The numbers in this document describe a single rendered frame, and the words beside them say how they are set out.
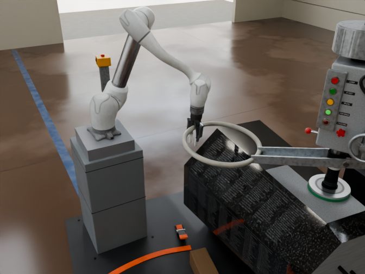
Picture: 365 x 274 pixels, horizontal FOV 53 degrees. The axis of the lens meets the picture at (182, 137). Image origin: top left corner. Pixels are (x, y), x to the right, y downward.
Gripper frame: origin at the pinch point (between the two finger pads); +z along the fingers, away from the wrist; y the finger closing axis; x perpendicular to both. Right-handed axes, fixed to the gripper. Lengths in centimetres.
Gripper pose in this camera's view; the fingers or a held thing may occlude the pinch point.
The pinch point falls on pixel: (193, 139)
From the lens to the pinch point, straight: 243.1
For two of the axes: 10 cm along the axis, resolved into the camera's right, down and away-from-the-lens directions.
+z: -0.8, 8.5, 5.2
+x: 7.2, -3.2, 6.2
